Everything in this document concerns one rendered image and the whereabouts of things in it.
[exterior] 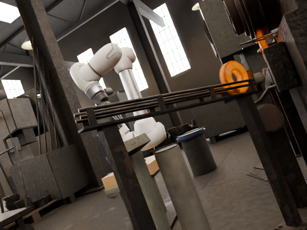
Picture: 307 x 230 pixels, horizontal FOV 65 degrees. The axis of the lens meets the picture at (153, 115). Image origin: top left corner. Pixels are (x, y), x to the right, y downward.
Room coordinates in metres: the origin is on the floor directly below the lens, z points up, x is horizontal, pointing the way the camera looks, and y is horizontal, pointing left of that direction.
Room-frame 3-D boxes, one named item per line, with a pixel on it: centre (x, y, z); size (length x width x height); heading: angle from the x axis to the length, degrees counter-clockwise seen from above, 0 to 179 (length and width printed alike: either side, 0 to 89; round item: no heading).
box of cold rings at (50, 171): (4.18, 1.79, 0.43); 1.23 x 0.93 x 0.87; 155
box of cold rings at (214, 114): (4.25, -1.23, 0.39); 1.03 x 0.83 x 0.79; 71
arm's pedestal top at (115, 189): (1.72, 0.28, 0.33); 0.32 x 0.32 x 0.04; 70
